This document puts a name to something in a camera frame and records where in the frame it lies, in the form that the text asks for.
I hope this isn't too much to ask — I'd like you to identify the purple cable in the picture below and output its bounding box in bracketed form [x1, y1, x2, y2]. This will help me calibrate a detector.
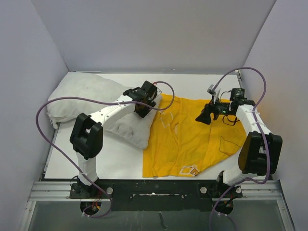
[208, 66, 272, 231]
[35, 81, 175, 219]

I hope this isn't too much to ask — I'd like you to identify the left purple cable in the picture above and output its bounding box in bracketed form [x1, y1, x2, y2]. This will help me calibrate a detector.
[35, 81, 175, 219]

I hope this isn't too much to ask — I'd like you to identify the aluminium frame rail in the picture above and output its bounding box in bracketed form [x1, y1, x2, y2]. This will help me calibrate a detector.
[19, 180, 295, 231]

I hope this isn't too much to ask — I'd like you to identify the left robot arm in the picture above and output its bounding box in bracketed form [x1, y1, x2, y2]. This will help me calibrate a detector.
[70, 81, 161, 198]

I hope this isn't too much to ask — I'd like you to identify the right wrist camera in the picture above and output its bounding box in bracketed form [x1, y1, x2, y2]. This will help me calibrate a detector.
[207, 84, 221, 104]

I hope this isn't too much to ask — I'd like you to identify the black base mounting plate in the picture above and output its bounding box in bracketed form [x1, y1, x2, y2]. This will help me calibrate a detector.
[69, 180, 243, 215]

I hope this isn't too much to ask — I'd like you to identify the yellow printed pillowcase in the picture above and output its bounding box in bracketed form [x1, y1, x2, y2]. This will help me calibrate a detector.
[142, 94, 246, 178]

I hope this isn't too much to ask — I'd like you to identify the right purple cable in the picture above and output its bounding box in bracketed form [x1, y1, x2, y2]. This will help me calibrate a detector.
[208, 66, 272, 231]

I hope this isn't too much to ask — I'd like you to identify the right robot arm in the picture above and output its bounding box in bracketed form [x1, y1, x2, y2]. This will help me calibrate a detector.
[196, 86, 282, 197]

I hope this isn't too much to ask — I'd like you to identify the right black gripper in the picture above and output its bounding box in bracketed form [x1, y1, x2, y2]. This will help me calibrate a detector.
[196, 95, 233, 125]

